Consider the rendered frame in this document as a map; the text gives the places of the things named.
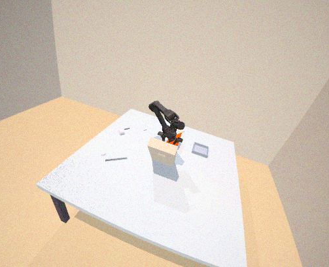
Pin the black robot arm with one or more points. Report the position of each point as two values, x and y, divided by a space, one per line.
169 115

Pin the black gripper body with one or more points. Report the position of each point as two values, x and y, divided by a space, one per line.
164 135

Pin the beige flat panel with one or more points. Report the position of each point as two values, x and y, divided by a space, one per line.
162 152

